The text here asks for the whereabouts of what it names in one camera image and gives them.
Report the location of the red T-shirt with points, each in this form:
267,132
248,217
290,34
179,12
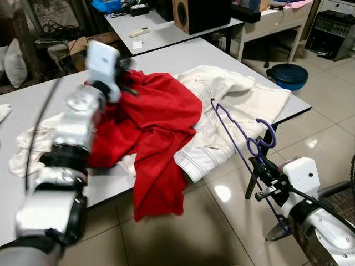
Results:
155,122

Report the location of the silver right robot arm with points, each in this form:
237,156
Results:
327,238

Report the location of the white remote control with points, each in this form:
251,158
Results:
140,31

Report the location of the brown cardboard box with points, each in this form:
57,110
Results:
83,44

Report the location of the blue plastic bag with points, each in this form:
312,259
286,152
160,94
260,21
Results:
106,6

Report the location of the white denim jacket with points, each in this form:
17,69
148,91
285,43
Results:
233,105

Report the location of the blue round basin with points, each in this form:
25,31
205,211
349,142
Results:
288,75

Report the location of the wooden loudspeaker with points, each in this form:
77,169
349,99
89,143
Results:
202,14

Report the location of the white pillow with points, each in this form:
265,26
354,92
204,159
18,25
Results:
15,64

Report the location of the black audio device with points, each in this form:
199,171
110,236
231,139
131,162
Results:
330,33

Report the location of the white folded cloth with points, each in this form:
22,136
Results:
4,112

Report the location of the black long speaker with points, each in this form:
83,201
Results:
245,13

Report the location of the white desk with drawers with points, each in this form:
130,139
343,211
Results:
272,22

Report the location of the pink cloth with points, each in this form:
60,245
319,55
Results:
299,4

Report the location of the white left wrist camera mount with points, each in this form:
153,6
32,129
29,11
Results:
102,64

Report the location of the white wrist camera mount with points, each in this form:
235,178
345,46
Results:
102,64
299,177

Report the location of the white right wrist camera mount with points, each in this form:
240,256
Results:
299,177

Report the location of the metal frame woven chair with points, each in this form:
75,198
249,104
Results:
345,199

